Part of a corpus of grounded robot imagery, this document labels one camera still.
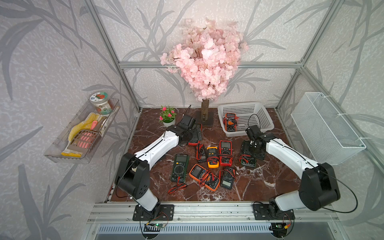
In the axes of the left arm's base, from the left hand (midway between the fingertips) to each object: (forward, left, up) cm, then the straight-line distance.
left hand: (195, 136), depth 88 cm
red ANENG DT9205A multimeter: (-5, -1, +7) cm, 9 cm away
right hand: (-7, -31, -5) cm, 32 cm away
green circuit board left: (-42, +19, -15) cm, 49 cm away
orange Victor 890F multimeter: (+18, -24, -7) cm, 31 cm away
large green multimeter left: (-14, +9, -11) cm, 20 cm away
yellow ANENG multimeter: (-7, -11, -10) cm, 16 cm away
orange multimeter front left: (-19, -4, -9) cm, 22 cm away
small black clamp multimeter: (-6, -3, -9) cm, 11 cm away
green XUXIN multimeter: (-13, -30, -4) cm, 33 cm away
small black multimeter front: (-20, -18, -10) cm, 29 cm away
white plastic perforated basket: (+29, -42, -11) cm, 52 cm away
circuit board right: (-44, -41, -14) cm, 62 cm away
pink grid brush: (-17, +45, +21) cm, 53 cm away
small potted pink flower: (+17, +20, -1) cm, 26 cm away
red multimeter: (-6, -18, -8) cm, 21 cm away
